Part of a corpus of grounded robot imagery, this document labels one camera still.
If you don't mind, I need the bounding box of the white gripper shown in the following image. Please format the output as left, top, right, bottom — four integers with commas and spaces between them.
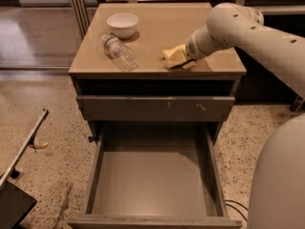
163, 29, 219, 70

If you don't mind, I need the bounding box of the yellow sponge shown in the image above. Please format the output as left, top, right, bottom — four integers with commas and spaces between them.
164, 59, 187, 69

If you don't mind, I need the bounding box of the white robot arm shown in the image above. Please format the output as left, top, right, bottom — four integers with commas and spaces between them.
163, 3, 305, 229

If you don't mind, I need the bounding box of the grey drawer cabinet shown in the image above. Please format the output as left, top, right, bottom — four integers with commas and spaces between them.
69, 3, 246, 136

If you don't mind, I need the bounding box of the closed grey top drawer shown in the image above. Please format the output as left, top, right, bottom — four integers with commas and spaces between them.
76, 95, 234, 122

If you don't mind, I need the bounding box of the open grey middle drawer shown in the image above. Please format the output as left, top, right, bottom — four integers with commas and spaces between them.
68, 122, 242, 229

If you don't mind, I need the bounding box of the clear plastic water bottle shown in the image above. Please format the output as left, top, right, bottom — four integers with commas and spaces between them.
102, 34, 138, 73

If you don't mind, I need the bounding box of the white ceramic bowl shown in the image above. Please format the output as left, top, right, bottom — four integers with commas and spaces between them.
107, 13, 138, 39

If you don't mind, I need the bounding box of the dark device at right wall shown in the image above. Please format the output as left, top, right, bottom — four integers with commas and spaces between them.
289, 96, 304, 113

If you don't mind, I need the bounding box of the black cable on floor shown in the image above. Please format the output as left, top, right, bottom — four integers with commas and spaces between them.
224, 199, 250, 222

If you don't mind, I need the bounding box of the yellow hook on frame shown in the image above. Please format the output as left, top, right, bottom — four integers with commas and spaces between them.
29, 139, 49, 149

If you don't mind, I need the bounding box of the metal frame with black panel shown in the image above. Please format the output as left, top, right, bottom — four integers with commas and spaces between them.
0, 110, 49, 229

